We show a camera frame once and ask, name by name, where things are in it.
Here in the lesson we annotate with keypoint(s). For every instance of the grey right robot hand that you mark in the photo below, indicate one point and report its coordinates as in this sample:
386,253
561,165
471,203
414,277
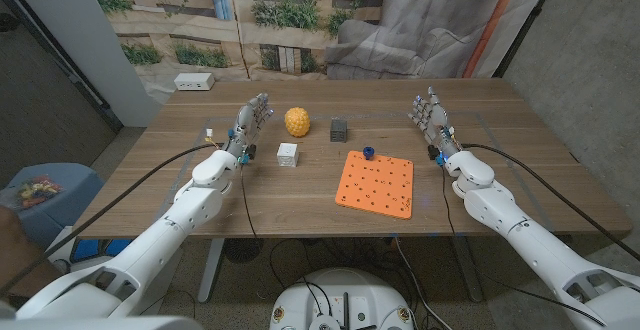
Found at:
435,120

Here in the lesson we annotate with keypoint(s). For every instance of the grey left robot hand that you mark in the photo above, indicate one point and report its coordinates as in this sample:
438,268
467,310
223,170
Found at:
245,130

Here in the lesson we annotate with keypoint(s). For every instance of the blue peg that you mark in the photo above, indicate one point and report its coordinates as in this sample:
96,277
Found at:
369,153

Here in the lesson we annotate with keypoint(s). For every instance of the orange peg board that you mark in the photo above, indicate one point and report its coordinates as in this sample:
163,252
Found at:
375,185

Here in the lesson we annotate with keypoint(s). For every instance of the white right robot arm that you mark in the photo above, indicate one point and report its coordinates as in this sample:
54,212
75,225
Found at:
530,240

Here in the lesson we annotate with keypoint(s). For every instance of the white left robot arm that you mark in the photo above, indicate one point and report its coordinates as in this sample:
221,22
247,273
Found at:
150,250

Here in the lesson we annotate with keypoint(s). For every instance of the white cube block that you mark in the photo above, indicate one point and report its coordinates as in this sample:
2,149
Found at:
287,155

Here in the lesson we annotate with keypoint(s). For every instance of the yellow bumpy ball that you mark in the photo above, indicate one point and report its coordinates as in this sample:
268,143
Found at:
297,122

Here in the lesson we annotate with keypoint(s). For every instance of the white power strip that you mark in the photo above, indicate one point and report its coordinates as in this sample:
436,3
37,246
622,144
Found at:
194,82

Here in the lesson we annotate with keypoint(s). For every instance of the dark grey cube block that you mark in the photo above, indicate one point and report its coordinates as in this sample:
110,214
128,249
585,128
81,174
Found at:
338,131

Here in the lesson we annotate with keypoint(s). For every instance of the printed fabric backdrop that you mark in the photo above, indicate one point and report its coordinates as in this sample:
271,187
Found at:
300,30

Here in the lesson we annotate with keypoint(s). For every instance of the black round floor disc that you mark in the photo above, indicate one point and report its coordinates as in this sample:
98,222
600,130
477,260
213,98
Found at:
243,250

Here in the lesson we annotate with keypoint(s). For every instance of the white table leg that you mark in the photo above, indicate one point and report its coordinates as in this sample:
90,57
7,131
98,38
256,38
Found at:
211,270
467,270

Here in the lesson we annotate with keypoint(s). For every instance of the white robot torso base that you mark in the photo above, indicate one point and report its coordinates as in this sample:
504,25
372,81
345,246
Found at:
342,300

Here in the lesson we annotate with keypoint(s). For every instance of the blue-grey upholstered stool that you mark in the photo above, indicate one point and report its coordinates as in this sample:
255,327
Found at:
65,215

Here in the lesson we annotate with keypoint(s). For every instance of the bag of colourful toys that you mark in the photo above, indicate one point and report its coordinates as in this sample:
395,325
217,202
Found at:
37,191

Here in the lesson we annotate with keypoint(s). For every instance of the white robot chest cover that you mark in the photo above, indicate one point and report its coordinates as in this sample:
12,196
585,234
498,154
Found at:
100,323

